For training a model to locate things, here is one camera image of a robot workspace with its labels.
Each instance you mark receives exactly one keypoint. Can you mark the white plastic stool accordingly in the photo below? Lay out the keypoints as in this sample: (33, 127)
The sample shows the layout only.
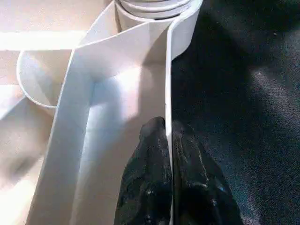
(105, 93)

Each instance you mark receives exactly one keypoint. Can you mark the white plastic table leg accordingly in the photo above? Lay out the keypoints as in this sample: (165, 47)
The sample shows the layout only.
(152, 9)

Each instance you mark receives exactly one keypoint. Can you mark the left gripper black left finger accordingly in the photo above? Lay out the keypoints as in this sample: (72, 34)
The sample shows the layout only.
(147, 182)

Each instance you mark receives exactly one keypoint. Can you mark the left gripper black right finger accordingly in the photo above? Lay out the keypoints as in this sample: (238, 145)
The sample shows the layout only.
(199, 187)

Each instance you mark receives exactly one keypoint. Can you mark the black glossy mat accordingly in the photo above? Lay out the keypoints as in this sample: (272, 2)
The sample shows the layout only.
(246, 105)

